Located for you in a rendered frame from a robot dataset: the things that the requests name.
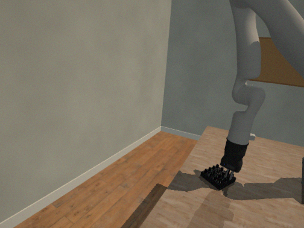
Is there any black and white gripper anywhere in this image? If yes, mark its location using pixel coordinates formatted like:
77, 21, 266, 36
220, 126, 256, 180

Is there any black knob box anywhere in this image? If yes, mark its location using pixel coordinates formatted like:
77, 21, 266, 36
200, 164, 236, 190

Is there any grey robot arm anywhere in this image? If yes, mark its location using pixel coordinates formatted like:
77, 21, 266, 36
229, 0, 304, 131

